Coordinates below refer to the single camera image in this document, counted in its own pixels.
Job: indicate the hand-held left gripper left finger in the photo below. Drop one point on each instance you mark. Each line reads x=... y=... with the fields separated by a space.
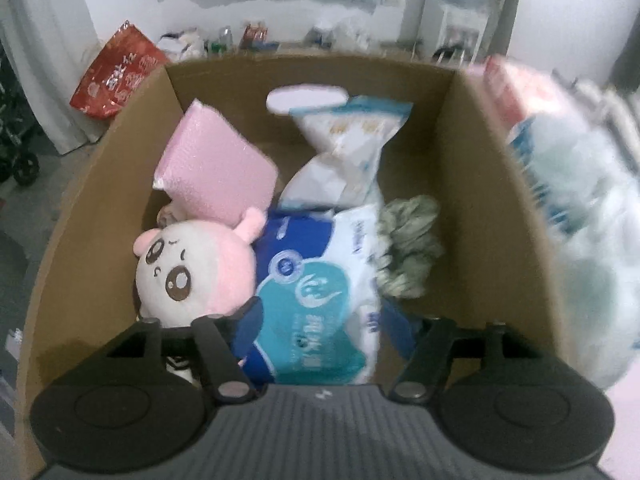
x=247 y=325

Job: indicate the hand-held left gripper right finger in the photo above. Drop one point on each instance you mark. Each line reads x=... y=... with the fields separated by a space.
x=400 y=332

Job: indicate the blue teal tissue pack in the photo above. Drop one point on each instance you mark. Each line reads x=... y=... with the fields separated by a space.
x=310 y=300

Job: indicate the brown cardboard box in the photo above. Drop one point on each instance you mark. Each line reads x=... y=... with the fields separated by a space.
x=490 y=185

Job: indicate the pink white plush toy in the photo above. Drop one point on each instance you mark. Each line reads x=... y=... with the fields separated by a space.
x=200 y=260

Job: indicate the grey green cloth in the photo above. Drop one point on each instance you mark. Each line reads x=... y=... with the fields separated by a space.
x=407 y=240

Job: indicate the pink foam pack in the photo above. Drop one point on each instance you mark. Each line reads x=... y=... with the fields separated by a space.
x=215 y=170

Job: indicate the white blue packet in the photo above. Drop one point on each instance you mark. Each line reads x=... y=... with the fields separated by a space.
x=345 y=140

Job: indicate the bed with pink sheet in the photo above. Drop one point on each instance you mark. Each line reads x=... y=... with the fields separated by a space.
x=625 y=435

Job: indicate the pink white tissue packet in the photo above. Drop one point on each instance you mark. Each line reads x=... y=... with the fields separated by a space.
x=520 y=90

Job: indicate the red orange plastic bag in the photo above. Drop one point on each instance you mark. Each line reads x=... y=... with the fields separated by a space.
x=117 y=75

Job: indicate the green bottles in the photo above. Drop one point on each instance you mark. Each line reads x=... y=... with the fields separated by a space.
x=221 y=40

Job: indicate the black stroller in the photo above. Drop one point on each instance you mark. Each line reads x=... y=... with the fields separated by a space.
x=17 y=150

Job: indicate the red drink cans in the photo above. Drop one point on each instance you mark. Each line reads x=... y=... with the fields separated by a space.
x=253 y=36

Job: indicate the crumpled white bag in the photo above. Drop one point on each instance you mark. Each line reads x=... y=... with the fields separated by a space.
x=182 y=42

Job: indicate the white plastic bag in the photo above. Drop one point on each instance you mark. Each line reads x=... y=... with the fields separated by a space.
x=345 y=32

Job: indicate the white water dispenser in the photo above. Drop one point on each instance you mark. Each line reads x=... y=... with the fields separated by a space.
x=457 y=25

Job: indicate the white curtain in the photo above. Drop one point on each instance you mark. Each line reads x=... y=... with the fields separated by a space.
x=50 y=60

